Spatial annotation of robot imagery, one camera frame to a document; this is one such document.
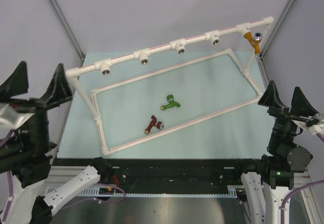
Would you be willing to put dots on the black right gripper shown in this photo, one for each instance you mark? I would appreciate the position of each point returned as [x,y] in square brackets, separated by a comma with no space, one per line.
[299,105]

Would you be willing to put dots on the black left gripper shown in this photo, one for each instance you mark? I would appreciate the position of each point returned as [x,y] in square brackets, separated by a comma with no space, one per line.
[58,91]

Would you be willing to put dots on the yellow water faucet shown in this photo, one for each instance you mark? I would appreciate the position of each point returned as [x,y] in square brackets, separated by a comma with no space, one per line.
[254,40]

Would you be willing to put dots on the white PVC pipe frame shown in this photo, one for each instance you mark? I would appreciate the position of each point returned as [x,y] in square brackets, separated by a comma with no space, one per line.
[104,66]

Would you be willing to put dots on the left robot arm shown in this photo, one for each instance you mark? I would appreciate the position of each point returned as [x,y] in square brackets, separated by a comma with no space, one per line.
[25,150]

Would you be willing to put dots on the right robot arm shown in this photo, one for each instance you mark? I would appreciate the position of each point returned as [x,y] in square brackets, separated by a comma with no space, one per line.
[269,181]

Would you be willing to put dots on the green water faucet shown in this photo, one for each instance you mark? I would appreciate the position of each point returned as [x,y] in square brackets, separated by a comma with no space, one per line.
[171,103]

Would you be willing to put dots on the dark red water faucet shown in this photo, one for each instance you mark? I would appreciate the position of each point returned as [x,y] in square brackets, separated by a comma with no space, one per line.
[154,123]

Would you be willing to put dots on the light blue table mat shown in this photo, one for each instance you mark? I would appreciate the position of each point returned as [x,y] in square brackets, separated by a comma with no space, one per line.
[201,89]

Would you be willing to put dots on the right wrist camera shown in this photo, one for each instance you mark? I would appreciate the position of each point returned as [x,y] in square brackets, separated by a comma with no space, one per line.
[314,124]

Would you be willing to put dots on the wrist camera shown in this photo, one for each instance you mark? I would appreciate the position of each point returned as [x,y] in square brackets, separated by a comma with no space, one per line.
[314,124]
[11,119]

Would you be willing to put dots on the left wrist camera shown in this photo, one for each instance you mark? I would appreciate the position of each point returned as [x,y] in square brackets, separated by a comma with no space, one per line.
[11,119]

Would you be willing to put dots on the aluminium frame post left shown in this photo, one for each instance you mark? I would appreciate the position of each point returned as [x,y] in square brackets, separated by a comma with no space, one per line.
[66,28]

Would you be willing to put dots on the aluminium frame post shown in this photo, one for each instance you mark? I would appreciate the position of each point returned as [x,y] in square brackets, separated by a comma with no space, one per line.
[66,28]
[277,26]

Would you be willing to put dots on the aluminium frame post right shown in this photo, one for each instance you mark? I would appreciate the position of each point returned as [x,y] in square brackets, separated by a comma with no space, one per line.
[277,26]

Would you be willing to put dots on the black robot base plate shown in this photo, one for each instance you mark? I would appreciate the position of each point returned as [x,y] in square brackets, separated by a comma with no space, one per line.
[179,176]

